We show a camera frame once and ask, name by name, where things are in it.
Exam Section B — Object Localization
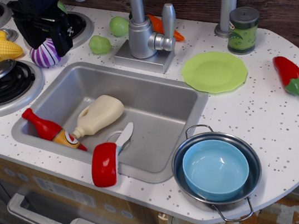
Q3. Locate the blue plastic bowl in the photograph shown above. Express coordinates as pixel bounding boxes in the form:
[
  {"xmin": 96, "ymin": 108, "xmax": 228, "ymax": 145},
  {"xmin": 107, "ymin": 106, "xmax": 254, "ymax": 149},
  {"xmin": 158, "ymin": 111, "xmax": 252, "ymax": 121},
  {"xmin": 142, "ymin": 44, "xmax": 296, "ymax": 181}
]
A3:
[{"xmin": 182, "ymin": 139, "xmax": 249, "ymax": 202}]

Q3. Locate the light green plastic plate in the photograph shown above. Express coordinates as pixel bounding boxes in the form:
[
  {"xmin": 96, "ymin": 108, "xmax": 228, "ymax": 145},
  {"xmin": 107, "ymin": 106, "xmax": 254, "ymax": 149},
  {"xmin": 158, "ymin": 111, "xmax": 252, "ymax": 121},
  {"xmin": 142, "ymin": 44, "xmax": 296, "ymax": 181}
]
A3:
[{"xmin": 181, "ymin": 51, "xmax": 248, "ymax": 94}]

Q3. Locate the grey metal sink basin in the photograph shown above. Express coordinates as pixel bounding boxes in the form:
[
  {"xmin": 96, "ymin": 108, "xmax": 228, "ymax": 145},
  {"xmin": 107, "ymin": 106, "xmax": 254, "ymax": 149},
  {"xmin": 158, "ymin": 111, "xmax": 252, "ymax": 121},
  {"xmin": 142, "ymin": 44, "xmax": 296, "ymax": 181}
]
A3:
[{"xmin": 12, "ymin": 62, "xmax": 208, "ymax": 183}]

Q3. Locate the green toy food can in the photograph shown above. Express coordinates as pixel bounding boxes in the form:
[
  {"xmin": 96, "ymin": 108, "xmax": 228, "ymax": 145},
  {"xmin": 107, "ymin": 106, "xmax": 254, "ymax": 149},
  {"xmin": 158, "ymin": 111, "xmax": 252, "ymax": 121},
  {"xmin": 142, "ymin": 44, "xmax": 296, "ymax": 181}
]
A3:
[{"xmin": 227, "ymin": 6, "xmax": 259, "ymax": 55}]

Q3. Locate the white blue toy knife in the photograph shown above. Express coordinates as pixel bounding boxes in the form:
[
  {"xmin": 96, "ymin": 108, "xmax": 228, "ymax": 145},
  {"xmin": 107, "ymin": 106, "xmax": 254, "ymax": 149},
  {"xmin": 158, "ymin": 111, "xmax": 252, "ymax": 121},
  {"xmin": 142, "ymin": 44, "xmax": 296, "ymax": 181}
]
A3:
[{"xmin": 115, "ymin": 122, "xmax": 134, "ymax": 155}]

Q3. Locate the purple toy onion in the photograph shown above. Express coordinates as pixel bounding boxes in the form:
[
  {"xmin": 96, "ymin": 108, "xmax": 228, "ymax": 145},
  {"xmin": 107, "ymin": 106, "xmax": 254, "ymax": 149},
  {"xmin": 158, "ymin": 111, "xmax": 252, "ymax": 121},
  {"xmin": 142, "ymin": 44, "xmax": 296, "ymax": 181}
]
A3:
[{"xmin": 29, "ymin": 38, "xmax": 62, "ymax": 67}]

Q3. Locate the silver toy faucet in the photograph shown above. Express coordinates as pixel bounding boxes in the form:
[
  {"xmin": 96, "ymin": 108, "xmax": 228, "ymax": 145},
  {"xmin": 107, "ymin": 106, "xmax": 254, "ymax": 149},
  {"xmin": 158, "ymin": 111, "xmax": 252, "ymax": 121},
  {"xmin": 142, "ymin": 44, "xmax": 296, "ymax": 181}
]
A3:
[{"xmin": 114, "ymin": 0, "xmax": 176, "ymax": 74}]

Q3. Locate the green toy cabbage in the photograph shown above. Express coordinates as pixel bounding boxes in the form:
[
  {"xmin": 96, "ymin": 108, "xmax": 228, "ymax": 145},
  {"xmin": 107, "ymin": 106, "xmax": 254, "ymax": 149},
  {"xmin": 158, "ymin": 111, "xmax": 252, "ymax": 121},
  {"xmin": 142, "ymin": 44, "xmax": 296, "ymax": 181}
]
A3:
[{"xmin": 57, "ymin": 1, "xmax": 68, "ymax": 14}]

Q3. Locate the steel pot with handles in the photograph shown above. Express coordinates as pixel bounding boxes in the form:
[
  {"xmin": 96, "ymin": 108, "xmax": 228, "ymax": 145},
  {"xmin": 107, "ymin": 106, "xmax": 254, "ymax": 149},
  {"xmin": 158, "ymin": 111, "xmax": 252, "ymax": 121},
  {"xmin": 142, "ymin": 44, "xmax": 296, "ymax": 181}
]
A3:
[{"xmin": 171, "ymin": 124, "xmax": 262, "ymax": 222}]

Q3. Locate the silver stove knob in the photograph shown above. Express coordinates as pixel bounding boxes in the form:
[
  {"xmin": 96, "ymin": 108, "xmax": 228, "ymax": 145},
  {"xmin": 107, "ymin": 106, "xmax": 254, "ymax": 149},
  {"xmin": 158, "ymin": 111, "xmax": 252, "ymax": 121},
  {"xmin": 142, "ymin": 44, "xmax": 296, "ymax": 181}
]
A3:
[{"xmin": 1, "ymin": 28, "xmax": 19, "ymax": 42}]

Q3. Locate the cream toy mayonnaise bottle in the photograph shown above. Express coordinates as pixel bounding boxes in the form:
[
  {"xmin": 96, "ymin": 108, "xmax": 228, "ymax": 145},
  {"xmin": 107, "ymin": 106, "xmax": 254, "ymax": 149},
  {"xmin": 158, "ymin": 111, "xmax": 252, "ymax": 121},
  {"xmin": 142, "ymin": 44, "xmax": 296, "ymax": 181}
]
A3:
[{"xmin": 72, "ymin": 95, "xmax": 124, "ymax": 138}]

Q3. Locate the yellow toy corn cob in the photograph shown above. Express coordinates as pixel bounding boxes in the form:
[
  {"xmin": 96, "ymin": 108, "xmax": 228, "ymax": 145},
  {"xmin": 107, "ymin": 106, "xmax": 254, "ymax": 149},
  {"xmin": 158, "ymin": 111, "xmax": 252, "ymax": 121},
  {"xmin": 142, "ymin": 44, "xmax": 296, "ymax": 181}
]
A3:
[{"xmin": 0, "ymin": 40, "xmax": 23, "ymax": 59}]

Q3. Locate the light green toy vegetable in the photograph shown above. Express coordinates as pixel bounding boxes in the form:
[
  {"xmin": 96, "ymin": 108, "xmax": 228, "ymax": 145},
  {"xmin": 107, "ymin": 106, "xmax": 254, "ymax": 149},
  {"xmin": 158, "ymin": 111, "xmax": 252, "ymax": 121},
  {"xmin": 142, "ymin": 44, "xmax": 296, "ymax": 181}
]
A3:
[{"xmin": 89, "ymin": 35, "xmax": 112, "ymax": 55}]

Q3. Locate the light green toy lime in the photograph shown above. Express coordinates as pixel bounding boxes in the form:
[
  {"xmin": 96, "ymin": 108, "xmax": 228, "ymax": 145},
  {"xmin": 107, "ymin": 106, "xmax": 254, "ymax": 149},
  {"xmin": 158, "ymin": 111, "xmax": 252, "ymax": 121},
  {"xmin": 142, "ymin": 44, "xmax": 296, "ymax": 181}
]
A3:
[{"xmin": 109, "ymin": 16, "xmax": 129, "ymax": 37}]

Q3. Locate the back right stove burner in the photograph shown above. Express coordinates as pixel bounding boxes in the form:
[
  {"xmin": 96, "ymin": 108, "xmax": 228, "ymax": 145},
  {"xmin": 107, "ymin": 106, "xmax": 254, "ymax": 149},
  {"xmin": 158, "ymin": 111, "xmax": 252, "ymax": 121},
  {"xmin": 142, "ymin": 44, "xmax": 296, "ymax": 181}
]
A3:
[{"xmin": 14, "ymin": 12, "xmax": 94, "ymax": 50}]

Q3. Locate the red toy chili pepper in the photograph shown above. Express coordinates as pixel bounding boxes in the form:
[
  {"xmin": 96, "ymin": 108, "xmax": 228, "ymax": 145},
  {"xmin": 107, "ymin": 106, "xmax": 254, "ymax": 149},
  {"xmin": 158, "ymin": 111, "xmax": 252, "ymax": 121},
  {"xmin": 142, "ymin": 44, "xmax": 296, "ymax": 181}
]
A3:
[{"xmin": 272, "ymin": 56, "xmax": 299, "ymax": 96}]

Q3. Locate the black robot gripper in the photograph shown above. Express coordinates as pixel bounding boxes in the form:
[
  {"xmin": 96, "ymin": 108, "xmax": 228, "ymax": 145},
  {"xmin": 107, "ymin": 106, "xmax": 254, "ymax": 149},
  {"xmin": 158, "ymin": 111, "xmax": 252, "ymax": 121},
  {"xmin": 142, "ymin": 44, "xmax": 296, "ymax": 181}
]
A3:
[{"xmin": 7, "ymin": 0, "xmax": 73, "ymax": 57}]

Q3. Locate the front left stove burner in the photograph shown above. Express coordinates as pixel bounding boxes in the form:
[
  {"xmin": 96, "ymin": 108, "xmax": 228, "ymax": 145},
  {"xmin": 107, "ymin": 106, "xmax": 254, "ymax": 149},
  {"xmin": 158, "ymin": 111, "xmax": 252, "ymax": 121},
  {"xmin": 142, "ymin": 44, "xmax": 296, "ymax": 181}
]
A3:
[{"xmin": 0, "ymin": 58, "xmax": 45, "ymax": 117}]

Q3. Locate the orange toy carrot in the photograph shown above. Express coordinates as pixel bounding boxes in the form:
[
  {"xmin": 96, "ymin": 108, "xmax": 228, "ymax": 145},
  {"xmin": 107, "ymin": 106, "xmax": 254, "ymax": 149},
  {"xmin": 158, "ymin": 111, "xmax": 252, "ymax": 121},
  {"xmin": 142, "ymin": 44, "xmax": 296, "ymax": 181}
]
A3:
[{"xmin": 147, "ymin": 14, "xmax": 185, "ymax": 41}]

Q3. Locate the red toy ketchup bottle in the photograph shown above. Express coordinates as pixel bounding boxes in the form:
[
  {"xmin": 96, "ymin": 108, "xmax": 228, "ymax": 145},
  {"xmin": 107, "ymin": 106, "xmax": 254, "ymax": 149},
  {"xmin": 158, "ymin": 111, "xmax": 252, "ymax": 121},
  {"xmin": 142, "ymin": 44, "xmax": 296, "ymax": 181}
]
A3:
[{"xmin": 22, "ymin": 108, "xmax": 87, "ymax": 152}]

